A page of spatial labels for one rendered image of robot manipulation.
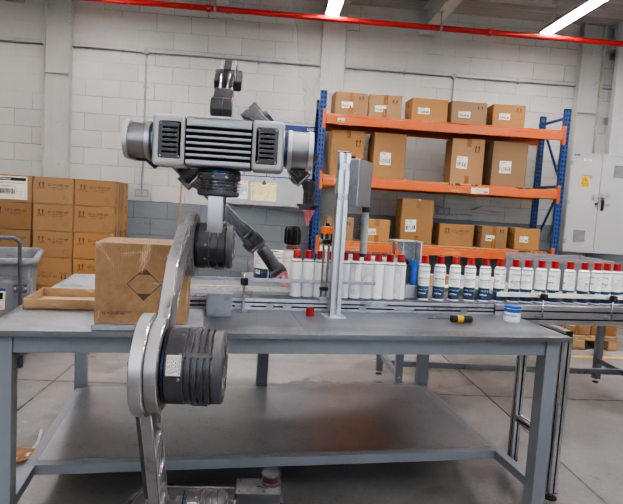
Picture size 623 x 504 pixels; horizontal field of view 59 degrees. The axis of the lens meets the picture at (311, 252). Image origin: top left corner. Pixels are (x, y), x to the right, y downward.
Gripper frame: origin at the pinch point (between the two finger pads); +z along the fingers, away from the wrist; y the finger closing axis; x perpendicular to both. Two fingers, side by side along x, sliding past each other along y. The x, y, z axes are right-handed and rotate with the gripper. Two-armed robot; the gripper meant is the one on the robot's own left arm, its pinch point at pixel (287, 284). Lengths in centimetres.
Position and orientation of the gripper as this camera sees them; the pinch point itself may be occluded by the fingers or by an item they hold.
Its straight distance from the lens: 236.8
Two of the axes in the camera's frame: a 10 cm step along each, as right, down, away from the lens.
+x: -8.1, 5.8, -1.1
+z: 5.4, 8.1, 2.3
